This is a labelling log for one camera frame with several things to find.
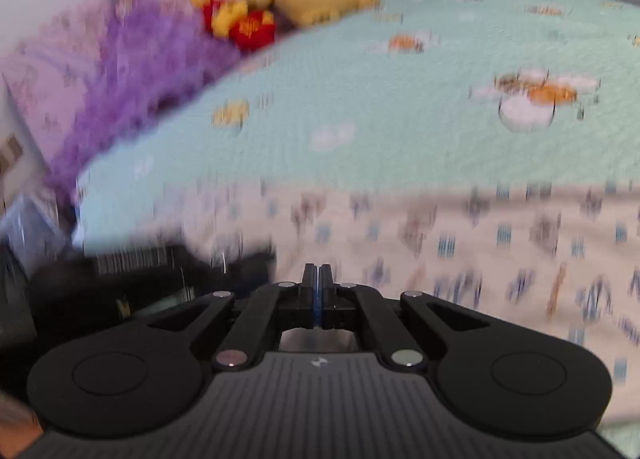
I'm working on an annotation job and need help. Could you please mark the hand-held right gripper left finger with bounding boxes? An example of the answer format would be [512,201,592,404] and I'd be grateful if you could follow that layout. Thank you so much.
[147,263,318,372]

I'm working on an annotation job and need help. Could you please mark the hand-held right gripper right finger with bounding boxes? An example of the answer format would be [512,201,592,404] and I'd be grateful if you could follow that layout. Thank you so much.
[318,263,493,371]

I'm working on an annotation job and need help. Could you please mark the letter-print pants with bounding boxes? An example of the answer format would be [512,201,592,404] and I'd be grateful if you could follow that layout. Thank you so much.
[165,184,640,425]

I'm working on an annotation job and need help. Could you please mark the bee-print quilted bedspread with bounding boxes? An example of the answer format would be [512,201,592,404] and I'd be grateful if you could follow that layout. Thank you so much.
[72,0,640,459]

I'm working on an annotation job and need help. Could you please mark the purple ruffled cushion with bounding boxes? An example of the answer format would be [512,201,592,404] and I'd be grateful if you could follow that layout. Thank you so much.
[42,0,251,200]

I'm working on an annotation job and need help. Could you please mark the pink floral pillow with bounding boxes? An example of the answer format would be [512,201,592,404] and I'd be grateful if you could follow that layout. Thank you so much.
[0,0,261,160]

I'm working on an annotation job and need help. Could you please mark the red plush toy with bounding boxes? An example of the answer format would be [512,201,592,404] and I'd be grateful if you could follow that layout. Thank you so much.
[190,0,277,52]

